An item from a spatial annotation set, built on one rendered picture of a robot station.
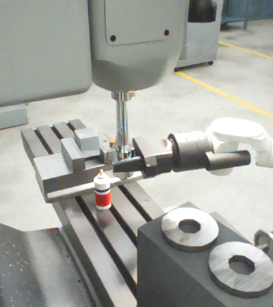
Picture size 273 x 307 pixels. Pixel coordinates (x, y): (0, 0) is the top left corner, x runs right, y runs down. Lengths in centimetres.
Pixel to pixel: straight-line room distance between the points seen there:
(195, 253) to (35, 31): 38
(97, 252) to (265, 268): 40
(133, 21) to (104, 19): 4
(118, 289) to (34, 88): 43
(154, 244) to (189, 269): 7
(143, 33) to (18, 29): 19
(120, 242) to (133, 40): 46
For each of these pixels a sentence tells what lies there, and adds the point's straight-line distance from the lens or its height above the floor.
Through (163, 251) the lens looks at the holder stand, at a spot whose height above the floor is 114.
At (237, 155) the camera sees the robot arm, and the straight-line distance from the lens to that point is 78.
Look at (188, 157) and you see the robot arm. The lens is 75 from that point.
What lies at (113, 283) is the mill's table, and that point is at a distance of 75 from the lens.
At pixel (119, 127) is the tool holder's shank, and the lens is 71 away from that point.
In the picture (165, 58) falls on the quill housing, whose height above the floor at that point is 137.
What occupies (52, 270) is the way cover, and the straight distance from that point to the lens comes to 87.
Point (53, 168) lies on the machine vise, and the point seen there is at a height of 102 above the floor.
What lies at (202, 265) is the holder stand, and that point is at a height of 114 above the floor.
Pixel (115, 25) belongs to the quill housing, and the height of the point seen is 143.
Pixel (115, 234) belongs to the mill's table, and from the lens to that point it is 85.
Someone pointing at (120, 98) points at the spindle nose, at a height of 129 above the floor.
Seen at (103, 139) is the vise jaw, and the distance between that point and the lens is 101.
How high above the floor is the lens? 153
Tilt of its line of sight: 30 degrees down
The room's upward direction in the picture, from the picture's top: straight up
